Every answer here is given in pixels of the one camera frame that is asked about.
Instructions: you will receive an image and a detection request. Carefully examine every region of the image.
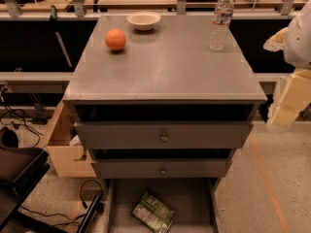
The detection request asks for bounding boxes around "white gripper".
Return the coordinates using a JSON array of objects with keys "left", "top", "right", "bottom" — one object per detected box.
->
[{"left": 263, "top": 1, "right": 311, "bottom": 127}]

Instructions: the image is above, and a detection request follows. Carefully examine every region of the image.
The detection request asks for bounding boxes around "green jalapeno chip bag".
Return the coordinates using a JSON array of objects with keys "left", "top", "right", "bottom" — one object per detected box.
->
[{"left": 131, "top": 191, "right": 176, "bottom": 233}]

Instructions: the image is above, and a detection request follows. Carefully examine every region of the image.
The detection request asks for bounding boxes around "gray drawer cabinet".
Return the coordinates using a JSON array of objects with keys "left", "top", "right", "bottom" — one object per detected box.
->
[{"left": 62, "top": 14, "right": 268, "bottom": 233}]

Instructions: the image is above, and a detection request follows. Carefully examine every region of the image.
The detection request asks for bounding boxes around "gray middle drawer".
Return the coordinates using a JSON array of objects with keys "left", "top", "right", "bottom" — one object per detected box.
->
[{"left": 92, "top": 158, "right": 232, "bottom": 179}]

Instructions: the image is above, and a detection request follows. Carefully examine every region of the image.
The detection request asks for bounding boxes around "gray drawer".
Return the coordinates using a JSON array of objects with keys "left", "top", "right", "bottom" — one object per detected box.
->
[
  {"left": 75, "top": 121, "right": 253, "bottom": 150},
  {"left": 103, "top": 179, "right": 221, "bottom": 233},
  {"left": 92, "top": 158, "right": 232, "bottom": 179}
]

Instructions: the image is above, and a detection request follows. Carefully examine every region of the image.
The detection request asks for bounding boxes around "gray bottom drawer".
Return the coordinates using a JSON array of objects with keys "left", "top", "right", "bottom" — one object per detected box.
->
[{"left": 103, "top": 179, "right": 221, "bottom": 233}]

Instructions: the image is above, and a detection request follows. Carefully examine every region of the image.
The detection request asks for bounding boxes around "gray top drawer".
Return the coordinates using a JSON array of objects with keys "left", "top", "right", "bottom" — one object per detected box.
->
[{"left": 75, "top": 121, "right": 253, "bottom": 150}]

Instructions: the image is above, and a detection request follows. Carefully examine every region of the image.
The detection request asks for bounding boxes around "clear water bottle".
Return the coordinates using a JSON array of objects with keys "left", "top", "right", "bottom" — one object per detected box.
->
[{"left": 210, "top": 0, "right": 234, "bottom": 51}]

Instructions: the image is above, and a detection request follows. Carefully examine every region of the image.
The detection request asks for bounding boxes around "white bowl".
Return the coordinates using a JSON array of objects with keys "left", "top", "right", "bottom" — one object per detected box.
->
[{"left": 126, "top": 12, "right": 161, "bottom": 31}]

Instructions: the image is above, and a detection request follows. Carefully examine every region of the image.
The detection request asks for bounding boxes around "orange fruit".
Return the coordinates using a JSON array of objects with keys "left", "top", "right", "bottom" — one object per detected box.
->
[{"left": 105, "top": 28, "right": 126, "bottom": 50}]

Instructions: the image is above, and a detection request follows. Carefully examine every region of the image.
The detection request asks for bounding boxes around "light wooden box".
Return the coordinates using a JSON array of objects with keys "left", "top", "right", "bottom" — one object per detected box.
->
[{"left": 41, "top": 102, "right": 95, "bottom": 178}]

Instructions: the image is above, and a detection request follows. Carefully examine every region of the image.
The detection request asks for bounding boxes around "black floor cable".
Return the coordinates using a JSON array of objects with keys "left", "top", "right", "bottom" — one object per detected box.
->
[{"left": 18, "top": 178, "right": 105, "bottom": 228}]

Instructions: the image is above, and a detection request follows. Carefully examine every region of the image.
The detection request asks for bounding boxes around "green handled tool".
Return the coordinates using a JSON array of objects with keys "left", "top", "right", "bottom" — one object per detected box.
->
[{"left": 50, "top": 5, "right": 73, "bottom": 68}]

